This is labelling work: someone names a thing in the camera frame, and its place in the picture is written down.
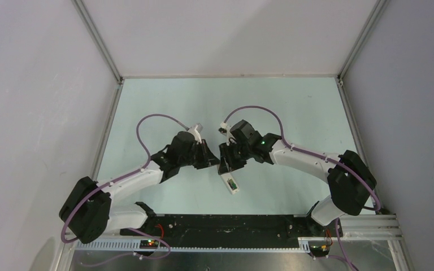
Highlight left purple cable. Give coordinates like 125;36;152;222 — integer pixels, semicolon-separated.
60;113;192;268

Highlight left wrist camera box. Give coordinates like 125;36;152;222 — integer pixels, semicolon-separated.
186;123;203;144

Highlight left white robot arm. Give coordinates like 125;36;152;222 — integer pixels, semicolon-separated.
59;131;220;244

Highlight green AA battery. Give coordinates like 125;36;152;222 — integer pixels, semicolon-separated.
227;179;238;191

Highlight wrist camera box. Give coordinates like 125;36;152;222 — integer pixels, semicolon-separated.
218;121;232;136
186;123;203;144

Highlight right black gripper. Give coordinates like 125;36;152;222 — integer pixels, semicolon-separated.
218;140;252;174

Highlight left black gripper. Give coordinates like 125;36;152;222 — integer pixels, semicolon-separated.
179;139;220;170

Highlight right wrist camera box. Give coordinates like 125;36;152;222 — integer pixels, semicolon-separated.
218;121;232;136

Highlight aluminium frame rail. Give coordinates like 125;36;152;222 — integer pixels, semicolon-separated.
56;215;415;270

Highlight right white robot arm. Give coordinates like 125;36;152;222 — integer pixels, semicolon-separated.
218;120;376;236

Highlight right electronics board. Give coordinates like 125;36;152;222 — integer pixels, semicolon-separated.
310;245;331;257

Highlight electronics board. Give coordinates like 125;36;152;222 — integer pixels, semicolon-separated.
310;245;331;257
139;239;160;250

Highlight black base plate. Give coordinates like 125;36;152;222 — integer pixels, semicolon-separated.
139;214;326;249

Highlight left electronics board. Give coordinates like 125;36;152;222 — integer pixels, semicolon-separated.
139;239;160;250

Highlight white remote control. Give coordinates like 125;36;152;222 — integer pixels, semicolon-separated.
220;173;240;195

